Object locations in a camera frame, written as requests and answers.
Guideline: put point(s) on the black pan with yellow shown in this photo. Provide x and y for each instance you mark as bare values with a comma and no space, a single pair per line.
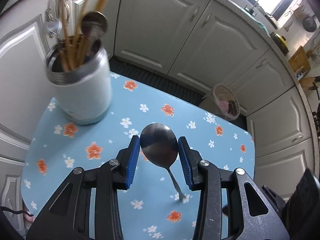
280,42

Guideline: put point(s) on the blue floral table mat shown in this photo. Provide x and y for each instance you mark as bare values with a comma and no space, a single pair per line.
159,204

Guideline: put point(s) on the all steel spoon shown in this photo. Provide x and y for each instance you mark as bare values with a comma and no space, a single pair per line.
159,144

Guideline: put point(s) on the woven basket on floor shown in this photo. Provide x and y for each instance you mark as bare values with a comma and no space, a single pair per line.
226,101

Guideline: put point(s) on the fork with brown handle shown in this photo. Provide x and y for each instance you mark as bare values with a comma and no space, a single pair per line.
52,24

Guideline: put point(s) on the wooden cutting board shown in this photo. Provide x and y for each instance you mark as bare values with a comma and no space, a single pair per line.
299,60

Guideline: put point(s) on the bamboo chopstick in jar right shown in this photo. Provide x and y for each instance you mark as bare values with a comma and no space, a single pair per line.
77,43

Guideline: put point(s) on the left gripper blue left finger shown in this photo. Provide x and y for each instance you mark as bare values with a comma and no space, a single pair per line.
128,158

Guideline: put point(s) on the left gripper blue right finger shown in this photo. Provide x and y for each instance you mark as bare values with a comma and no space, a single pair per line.
189,159

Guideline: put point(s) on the brown wooden chopstick long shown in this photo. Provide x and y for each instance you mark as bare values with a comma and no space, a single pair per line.
65,27

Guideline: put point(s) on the steel spoon with blue handle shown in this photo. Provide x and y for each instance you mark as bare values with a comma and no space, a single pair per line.
97,28

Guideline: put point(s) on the light blue steel utensil jar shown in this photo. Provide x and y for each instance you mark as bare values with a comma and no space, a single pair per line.
84,94

